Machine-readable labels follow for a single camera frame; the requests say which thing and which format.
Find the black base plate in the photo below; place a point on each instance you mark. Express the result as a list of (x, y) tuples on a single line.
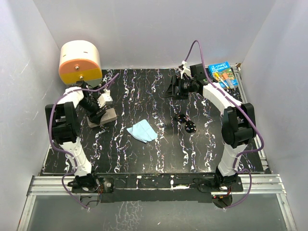
[(158, 187)]

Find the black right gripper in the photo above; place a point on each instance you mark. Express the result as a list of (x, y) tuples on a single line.
[(176, 81)]

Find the grey glasses case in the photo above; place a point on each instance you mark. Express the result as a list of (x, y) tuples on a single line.
[(109, 116)]

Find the light blue cleaning cloth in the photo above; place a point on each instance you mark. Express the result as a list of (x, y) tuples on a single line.
[(142, 131)]

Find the yellow white marker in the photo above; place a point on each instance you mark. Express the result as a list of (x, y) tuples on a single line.
[(222, 81)]

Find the black sunglasses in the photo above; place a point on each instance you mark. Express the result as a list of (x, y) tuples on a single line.
[(189, 126)]

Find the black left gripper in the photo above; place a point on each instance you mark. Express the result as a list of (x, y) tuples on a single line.
[(95, 117)]

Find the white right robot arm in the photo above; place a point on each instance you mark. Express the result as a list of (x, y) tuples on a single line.
[(238, 121)]

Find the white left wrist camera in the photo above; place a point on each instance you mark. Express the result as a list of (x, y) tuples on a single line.
[(105, 99)]

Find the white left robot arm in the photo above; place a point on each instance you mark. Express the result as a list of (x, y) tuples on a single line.
[(64, 129)]

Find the orange grey marker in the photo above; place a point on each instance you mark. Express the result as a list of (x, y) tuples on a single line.
[(228, 80)]

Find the blue paperback book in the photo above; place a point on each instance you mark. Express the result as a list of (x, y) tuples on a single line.
[(220, 69)]

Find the round mini drawer cabinet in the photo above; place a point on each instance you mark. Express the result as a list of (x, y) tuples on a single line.
[(80, 61)]

